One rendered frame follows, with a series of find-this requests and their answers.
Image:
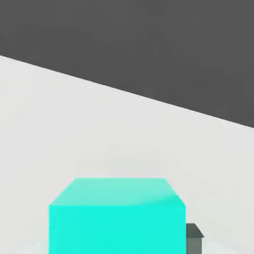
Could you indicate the small cyan cube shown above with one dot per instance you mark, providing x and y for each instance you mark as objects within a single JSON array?
[{"x": 117, "y": 224}]

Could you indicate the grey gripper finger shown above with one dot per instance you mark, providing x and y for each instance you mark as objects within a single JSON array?
[{"x": 193, "y": 240}]

